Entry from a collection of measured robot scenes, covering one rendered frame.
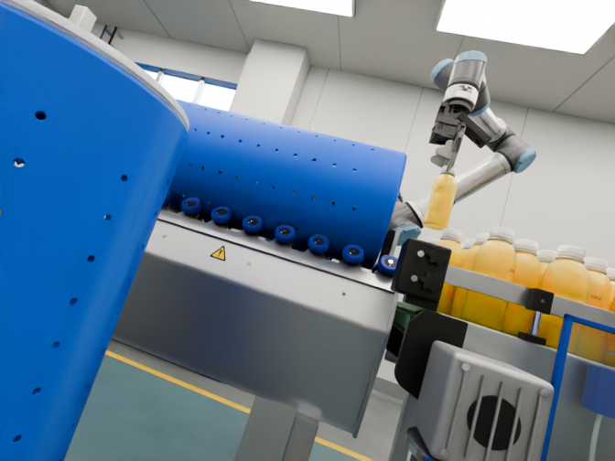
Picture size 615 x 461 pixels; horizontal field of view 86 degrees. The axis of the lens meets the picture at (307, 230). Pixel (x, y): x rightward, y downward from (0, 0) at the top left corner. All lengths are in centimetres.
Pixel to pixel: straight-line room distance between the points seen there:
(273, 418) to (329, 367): 97
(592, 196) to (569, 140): 64
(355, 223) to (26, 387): 53
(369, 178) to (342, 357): 35
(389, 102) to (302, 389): 380
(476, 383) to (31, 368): 45
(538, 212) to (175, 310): 382
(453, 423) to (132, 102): 48
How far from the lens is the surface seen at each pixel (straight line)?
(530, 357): 61
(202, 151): 77
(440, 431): 46
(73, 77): 37
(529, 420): 48
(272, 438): 166
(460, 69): 116
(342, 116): 414
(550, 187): 429
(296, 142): 73
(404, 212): 157
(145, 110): 39
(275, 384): 73
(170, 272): 74
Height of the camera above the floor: 89
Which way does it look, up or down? 8 degrees up
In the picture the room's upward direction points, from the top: 18 degrees clockwise
